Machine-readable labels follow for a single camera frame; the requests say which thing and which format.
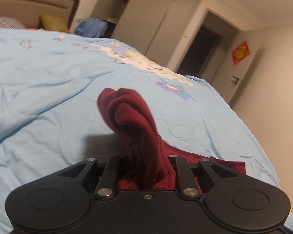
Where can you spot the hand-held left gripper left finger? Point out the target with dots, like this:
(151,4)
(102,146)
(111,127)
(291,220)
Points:
(113,168)

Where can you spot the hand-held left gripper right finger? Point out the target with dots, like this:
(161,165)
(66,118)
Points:
(180,169)

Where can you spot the dark red shirt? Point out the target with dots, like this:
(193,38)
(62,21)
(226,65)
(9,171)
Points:
(134,126)

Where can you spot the white room door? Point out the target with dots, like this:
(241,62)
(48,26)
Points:
(224,82)

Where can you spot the light blue printed blanket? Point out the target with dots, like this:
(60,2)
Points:
(51,85)

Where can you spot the red diamond door decoration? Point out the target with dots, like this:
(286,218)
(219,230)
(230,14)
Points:
(241,53)

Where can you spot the blue bag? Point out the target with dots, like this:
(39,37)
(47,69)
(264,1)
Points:
(91,28)

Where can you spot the grey built-in wardrobe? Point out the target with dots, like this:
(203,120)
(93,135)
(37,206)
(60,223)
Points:
(156,22)

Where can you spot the yellow pillow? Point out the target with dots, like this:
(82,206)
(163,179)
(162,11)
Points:
(53,23)

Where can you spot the grey dotted pillow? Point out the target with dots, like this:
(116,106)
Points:
(5,22)

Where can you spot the brown padded bed headboard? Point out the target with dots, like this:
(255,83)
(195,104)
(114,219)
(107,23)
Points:
(34,2)

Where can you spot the dark doorway frame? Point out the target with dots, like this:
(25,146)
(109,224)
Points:
(200,51)

